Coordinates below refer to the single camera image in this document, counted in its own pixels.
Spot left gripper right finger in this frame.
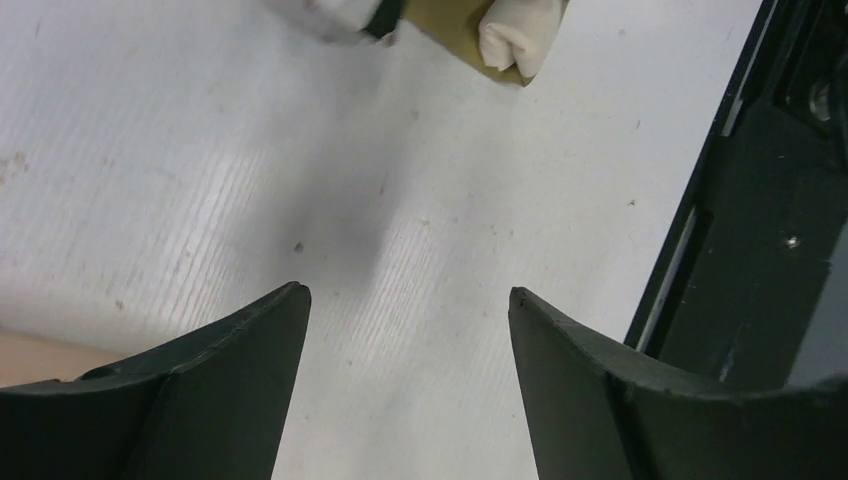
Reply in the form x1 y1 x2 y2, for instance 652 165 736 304
508 287 847 479

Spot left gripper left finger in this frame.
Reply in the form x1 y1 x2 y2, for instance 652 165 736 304
1 282 311 479

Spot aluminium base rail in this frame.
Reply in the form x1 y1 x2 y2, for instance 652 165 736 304
624 0 847 389

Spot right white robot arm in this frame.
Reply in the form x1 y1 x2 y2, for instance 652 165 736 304
265 0 407 45

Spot wooden compartment tray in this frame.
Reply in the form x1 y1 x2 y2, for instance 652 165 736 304
1 329 129 388

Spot olive and cream underwear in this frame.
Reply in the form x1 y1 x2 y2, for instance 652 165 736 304
404 0 568 87

